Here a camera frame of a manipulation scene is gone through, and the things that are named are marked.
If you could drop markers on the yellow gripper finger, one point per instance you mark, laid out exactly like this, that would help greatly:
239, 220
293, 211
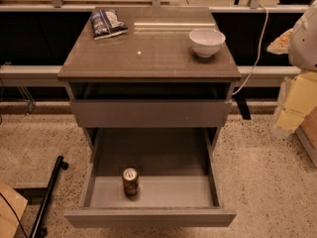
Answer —
280, 45
297, 98

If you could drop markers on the orange soda can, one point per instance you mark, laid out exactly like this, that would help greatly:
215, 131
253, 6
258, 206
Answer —
130, 179

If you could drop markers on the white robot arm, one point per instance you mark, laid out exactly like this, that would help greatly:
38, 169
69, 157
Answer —
302, 50

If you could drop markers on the open middle drawer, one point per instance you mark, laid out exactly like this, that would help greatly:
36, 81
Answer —
177, 181

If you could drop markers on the closed top drawer front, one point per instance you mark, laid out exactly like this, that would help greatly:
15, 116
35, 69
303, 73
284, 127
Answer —
150, 113

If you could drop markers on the cardboard box right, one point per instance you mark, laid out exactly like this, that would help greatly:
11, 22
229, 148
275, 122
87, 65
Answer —
307, 134

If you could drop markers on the white ceramic bowl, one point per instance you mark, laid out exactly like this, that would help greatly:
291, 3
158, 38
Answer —
206, 42

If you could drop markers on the blue chip bag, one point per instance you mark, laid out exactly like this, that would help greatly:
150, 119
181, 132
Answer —
106, 24

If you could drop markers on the black metal bar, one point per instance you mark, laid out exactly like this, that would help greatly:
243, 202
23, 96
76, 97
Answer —
59, 165

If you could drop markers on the cardboard sheet left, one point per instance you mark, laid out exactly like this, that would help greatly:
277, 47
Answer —
12, 208

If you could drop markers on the metal rail frame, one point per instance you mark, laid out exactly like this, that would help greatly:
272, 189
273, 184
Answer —
40, 75

